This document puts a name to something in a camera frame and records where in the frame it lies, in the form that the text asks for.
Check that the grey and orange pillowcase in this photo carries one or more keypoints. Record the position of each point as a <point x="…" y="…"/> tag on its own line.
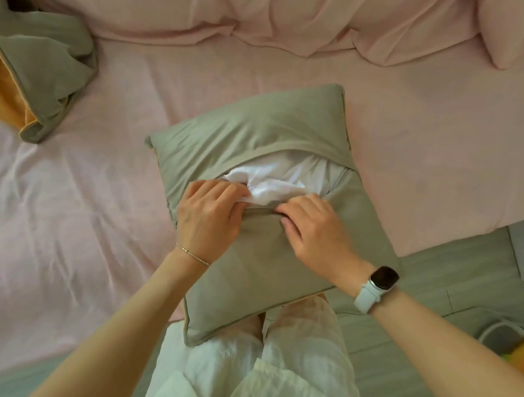
<point x="38" y="64"/>
<point x="267" y="125"/>

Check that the white smartwatch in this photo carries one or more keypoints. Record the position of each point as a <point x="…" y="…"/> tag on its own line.
<point x="371" y="293"/>

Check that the person's left hand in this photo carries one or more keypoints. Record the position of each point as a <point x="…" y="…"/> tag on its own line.
<point x="206" y="223"/>

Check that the pink ruffled duvet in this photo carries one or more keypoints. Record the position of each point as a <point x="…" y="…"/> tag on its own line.
<point x="257" y="12"/>

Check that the person's right forearm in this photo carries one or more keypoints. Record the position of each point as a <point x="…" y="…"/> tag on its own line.
<point x="456" y="366"/>

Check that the white pillow insert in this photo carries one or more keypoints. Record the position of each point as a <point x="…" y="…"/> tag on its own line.
<point x="281" y="179"/>

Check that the person's left forearm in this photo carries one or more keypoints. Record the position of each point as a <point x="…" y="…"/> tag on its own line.
<point x="118" y="333"/>

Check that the person's right hand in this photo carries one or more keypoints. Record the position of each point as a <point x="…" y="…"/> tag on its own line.
<point x="321" y="240"/>

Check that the pink pillow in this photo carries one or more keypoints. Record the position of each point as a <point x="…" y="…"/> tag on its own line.
<point x="520" y="30"/>

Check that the person's white shorts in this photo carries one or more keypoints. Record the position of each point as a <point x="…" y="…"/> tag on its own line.
<point x="286" y="363"/>

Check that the pink bed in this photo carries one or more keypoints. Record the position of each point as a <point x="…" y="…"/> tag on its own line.
<point x="426" y="149"/>

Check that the white round rim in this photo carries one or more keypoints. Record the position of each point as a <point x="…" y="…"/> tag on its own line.
<point x="499" y="331"/>

